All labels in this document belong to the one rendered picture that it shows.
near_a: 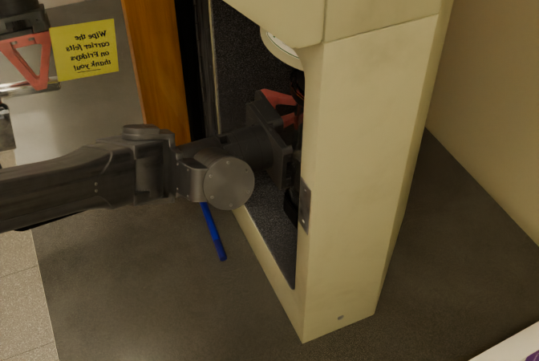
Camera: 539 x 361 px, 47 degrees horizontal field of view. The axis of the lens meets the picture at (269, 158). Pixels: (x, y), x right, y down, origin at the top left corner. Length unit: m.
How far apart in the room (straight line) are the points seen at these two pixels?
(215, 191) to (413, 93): 0.22
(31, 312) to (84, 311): 1.21
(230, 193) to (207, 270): 0.30
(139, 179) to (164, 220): 0.32
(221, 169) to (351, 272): 0.23
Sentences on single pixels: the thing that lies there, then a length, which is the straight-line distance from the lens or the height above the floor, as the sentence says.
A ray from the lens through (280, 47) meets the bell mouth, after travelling 0.65.
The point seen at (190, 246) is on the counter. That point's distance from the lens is 0.96.
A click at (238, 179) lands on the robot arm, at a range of 0.64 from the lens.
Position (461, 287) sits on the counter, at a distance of 0.95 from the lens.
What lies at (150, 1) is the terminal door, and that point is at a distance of 0.79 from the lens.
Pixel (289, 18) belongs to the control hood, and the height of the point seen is 1.44.
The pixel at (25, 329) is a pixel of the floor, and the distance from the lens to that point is 2.10.
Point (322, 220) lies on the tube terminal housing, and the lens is 0.66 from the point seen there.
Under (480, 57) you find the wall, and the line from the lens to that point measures 1.06.
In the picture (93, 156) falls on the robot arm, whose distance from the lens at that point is 0.65.
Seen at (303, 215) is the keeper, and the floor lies 1.19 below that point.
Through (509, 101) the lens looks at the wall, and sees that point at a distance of 1.03.
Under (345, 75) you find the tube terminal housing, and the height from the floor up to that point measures 1.37.
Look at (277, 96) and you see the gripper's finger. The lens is 0.79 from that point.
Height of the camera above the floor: 1.69
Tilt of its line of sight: 44 degrees down
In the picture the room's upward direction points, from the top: straight up
